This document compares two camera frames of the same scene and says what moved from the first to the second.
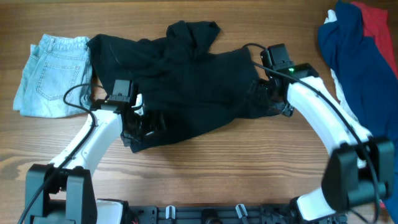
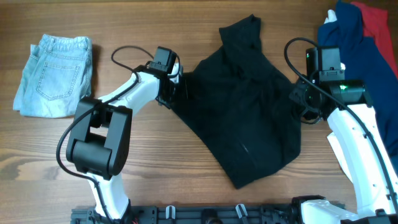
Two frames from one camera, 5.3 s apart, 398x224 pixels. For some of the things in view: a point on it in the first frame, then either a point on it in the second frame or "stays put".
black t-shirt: (176, 86) → (237, 98)
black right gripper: (283, 108) → (295, 95)
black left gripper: (150, 127) → (181, 95)
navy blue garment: (369, 85) stays put
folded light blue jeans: (50, 85) stays put
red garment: (375, 24) stays put
